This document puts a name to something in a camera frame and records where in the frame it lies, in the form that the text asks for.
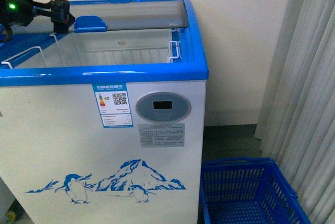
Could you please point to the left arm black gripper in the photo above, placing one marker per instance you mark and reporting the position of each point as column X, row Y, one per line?
column 21, row 12

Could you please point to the glass sliding lid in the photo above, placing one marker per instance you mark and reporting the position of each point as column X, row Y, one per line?
column 93, row 23
column 127, row 8

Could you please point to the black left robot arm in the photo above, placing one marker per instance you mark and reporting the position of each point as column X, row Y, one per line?
column 22, row 13

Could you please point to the white chest freezer blue rim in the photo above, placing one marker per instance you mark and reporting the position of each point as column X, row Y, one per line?
column 106, row 143

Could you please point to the blue plastic shopping basket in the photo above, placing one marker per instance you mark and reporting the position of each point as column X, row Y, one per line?
column 247, row 190

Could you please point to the white vertical blinds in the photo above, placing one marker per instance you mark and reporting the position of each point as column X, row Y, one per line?
column 296, row 122

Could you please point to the white wire freezer basket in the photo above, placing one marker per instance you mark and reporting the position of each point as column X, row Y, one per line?
column 125, row 47

